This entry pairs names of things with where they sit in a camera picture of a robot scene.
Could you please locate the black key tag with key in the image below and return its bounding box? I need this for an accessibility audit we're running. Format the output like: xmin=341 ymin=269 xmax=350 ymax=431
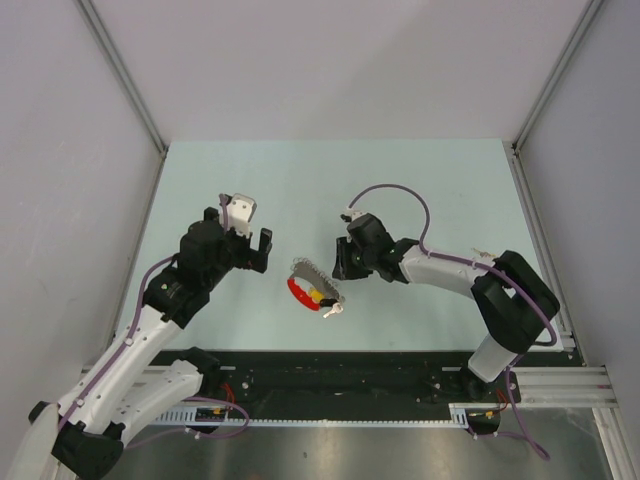
xmin=319 ymin=298 xmax=344 ymax=318

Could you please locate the metal key organizer red handle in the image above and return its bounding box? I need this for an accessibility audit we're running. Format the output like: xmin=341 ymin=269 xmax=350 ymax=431
xmin=286 ymin=257 xmax=345 ymax=314

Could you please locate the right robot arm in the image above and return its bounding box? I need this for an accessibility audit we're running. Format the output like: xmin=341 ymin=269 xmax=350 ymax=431
xmin=332 ymin=210 xmax=560 ymax=401

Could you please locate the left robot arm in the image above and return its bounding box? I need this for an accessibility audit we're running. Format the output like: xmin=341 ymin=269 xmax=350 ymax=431
xmin=9 ymin=194 xmax=272 ymax=479

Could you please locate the yellow tag on organizer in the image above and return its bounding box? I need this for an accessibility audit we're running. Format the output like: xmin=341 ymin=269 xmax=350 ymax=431
xmin=308 ymin=288 xmax=324 ymax=304

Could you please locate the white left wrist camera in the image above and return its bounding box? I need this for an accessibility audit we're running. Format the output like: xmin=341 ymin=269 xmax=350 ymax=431
xmin=226 ymin=193 xmax=257 ymax=239

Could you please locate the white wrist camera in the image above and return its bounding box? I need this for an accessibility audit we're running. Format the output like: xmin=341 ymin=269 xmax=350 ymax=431
xmin=226 ymin=193 xmax=257 ymax=239
xmin=340 ymin=208 xmax=364 ymax=224

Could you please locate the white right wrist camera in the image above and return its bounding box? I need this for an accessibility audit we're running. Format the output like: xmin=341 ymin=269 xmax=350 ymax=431
xmin=340 ymin=208 xmax=364 ymax=224

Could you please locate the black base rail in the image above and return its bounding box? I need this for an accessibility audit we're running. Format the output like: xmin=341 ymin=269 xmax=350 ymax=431
xmin=144 ymin=349 xmax=521 ymax=420

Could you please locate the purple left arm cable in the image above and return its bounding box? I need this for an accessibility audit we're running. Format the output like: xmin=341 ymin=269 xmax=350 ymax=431
xmin=57 ymin=193 xmax=231 ymax=434

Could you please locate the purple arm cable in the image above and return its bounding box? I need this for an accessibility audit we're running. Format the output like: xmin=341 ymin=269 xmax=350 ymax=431
xmin=57 ymin=193 xmax=231 ymax=434
xmin=347 ymin=183 xmax=558 ymax=347

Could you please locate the aluminium frame post right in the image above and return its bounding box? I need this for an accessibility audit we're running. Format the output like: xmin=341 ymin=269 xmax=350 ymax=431
xmin=509 ymin=0 xmax=614 ymax=151

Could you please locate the aluminium frame post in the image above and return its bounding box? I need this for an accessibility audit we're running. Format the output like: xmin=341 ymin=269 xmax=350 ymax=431
xmin=509 ymin=0 xmax=614 ymax=151
xmin=74 ymin=0 xmax=169 ymax=154

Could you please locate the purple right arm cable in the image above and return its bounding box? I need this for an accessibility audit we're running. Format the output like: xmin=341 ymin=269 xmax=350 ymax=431
xmin=347 ymin=183 xmax=558 ymax=347

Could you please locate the white slotted cable duct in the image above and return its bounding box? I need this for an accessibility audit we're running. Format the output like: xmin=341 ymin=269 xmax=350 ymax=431
xmin=149 ymin=403 xmax=501 ymax=430

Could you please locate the aluminium frame post left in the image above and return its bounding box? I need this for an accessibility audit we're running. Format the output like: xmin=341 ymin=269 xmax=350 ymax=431
xmin=74 ymin=0 xmax=169 ymax=154

